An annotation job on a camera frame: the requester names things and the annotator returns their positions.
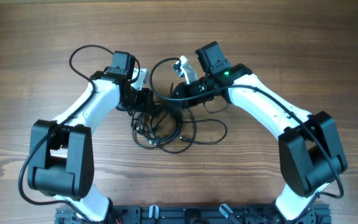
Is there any black USB cable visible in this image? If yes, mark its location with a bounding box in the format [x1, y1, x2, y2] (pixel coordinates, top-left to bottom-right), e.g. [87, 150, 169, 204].
[130, 104, 186, 150]
[158, 105, 229, 155]

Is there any left camera cable black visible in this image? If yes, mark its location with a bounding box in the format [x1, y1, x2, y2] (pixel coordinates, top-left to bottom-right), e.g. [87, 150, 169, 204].
[17, 44, 116, 223]

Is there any camera cable black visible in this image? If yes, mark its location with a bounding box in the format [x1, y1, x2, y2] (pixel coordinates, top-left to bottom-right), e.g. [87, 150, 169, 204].
[149, 57, 344, 218]
[17, 44, 116, 223]

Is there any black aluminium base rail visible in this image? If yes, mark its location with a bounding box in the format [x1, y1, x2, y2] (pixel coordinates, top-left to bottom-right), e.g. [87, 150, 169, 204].
[55, 203, 332, 224]

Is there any right camera cable black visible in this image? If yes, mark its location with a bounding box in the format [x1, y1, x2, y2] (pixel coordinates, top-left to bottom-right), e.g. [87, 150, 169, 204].
[149, 57, 344, 218]

